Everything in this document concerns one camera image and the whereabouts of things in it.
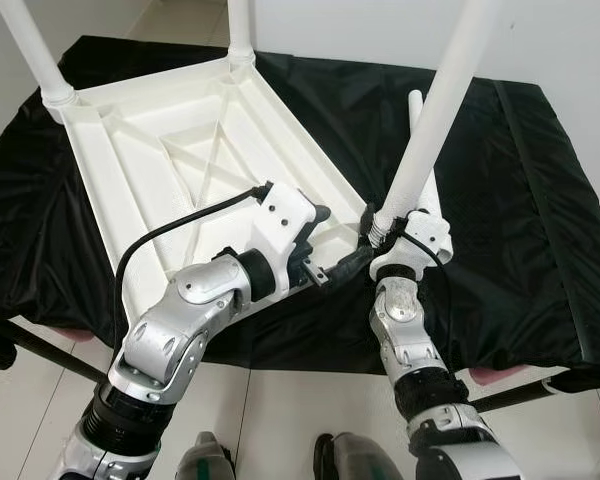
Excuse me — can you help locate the white plastic table top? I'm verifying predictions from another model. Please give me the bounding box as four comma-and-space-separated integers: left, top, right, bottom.
42, 52, 383, 331

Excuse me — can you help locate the black table cloth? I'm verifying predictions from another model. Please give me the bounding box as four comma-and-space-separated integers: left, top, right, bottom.
0, 35, 600, 391

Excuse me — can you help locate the grey robot right leg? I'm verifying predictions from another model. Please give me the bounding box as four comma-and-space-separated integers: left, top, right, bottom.
315, 432, 401, 480

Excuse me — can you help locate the grey robot leg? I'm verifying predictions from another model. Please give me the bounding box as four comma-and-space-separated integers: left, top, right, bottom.
315, 432, 401, 480
175, 432, 231, 480

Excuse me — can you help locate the black metal table leg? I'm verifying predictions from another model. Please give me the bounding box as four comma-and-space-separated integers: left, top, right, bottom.
5, 318, 111, 386
470, 372, 571, 413

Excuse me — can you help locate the grey robot left leg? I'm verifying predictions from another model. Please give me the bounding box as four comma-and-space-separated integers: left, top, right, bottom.
175, 432, 231, 480

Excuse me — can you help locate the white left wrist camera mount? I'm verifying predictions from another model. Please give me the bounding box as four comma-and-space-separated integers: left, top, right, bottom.
242, 183, 318, 296

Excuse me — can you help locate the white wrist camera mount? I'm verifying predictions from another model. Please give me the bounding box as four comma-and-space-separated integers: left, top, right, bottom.
242, 183, 318, 296
368, 208, 453, 281

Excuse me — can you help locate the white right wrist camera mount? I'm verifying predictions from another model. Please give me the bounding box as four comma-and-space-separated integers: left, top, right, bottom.
368, 208, 453, 281

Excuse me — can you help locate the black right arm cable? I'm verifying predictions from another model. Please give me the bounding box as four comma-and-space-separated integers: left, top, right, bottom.
395, 225, 451, 341

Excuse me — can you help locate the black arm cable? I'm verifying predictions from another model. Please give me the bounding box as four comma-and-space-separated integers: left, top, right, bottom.
113, 183, 273, 341
395, 225, 451, 341

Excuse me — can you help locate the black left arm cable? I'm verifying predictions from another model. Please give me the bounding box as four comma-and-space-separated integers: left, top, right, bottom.
113, 183, 273, 341

